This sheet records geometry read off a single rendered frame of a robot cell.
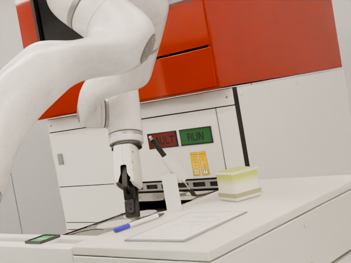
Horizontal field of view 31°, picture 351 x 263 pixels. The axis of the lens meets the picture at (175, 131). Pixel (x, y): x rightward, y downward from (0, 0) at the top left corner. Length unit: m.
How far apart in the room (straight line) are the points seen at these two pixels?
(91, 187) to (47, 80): 1.14
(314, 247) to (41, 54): 0.66
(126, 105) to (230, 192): 0.33
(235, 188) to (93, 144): 0.81
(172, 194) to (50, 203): 3.47
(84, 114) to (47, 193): 3.39
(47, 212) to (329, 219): 3.72
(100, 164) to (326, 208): 0.95
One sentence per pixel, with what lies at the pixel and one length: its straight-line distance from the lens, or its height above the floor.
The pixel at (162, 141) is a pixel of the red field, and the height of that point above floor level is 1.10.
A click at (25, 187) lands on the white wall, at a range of 5.06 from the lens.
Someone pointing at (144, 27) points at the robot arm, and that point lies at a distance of 1.09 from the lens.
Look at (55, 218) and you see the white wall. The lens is 4.84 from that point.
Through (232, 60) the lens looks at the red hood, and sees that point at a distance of 1.73.
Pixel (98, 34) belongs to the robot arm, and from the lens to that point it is 1.07.
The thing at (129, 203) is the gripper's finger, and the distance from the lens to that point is 1.48.
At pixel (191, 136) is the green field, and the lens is 1.80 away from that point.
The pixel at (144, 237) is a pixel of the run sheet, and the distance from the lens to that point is 1.20.
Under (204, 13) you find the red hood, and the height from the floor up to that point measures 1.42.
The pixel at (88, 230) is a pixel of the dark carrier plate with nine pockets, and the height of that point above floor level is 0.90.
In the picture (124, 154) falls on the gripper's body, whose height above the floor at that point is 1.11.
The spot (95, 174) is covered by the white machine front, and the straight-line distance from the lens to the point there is 2.12.
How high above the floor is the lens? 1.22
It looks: 3 degrees down
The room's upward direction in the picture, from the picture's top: 10 degrees counter-clockwise
